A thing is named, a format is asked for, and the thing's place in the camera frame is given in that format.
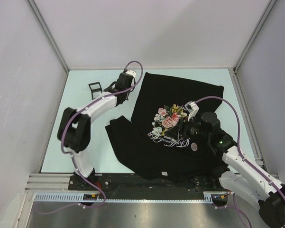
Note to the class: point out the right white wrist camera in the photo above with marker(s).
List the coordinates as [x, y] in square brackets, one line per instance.
[192, 109]

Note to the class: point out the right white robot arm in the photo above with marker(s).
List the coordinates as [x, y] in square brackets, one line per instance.
[253, 184]

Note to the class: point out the aluminium frame rail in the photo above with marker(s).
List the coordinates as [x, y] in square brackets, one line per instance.
[73, 182]

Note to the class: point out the black floral print t-shirt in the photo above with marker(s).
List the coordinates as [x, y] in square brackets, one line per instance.
[140, 143]

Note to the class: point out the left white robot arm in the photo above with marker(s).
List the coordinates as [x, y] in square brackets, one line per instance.
[74, 131]

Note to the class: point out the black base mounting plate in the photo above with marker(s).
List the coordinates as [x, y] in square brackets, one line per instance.
[110, 181]

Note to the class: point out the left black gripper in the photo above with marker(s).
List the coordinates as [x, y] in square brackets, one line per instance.
[129, 89]

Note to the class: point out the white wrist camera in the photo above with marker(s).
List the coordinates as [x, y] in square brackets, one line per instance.
[192, 109]
[130, 72]

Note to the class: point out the round pink brooch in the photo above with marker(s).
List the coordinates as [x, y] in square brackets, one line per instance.
[194, 147]

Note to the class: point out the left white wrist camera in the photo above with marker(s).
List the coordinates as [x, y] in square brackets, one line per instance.
[130, 72]

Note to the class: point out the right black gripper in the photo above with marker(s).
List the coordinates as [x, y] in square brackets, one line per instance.
[180, 128]

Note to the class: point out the left black display box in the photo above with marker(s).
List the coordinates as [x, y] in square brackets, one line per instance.
[95, 89]

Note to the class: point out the white slotted cable duct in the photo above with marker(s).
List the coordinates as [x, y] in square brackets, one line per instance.
[204, 197]

